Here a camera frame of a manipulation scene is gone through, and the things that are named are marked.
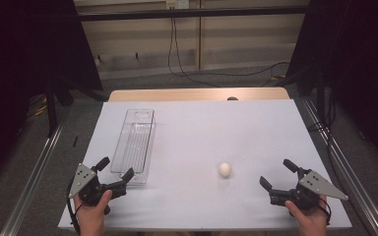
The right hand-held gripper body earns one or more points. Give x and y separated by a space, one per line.
315 183

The white table mat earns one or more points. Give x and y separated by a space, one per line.
210 137

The white wall socket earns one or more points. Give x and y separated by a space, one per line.
177 4

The metal floor rail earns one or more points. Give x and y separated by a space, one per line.
351 183
29 190

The clear plastic egg tray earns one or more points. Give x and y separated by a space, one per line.
134 144

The white egg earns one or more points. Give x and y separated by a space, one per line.
224 169

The person's right hand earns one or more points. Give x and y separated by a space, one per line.
311 221

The person's left hand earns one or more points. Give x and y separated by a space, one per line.
92 218

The black curtain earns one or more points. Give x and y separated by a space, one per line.
29 65
357 65

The small black floor object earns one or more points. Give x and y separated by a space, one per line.
75 141

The black horizontal bar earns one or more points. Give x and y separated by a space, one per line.
193 13

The black stand leg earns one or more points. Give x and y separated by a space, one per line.
321 98
51 111

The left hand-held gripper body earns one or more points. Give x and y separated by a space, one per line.
85 183

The dark round table grommet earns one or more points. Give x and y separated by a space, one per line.
232 98

